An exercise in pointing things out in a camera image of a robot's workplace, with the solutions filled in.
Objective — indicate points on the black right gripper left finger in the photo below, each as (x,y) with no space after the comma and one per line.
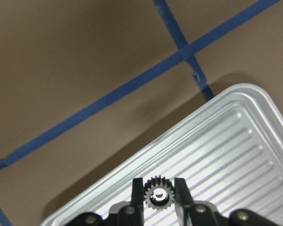
(137,199)

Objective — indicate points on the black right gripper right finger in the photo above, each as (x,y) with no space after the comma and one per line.
(183,202)

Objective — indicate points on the small grey bearing gear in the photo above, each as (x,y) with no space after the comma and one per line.
(159,193)

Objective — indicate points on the ribbed silver metal tray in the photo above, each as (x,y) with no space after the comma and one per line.
(229,151)

